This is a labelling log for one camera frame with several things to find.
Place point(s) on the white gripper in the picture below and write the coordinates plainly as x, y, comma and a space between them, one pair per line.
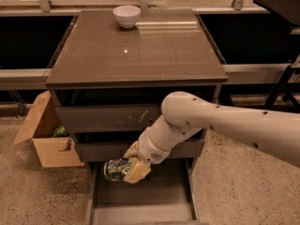
147, 149

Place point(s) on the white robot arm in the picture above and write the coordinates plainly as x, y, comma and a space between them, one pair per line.
182, 115

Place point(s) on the grey middle drawer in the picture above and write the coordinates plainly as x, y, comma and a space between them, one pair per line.
102, 151

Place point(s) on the grey open bottom drawer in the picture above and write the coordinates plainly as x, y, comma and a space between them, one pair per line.
163, 198

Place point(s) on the grey top drawer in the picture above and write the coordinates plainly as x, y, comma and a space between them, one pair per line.
105, 118

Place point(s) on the green item in box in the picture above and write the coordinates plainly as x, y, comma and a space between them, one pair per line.
59, 132

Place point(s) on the open cardboard box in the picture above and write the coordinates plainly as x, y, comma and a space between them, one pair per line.
39, 126

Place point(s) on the white ceramic bowl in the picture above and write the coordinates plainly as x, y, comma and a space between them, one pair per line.
127, 16

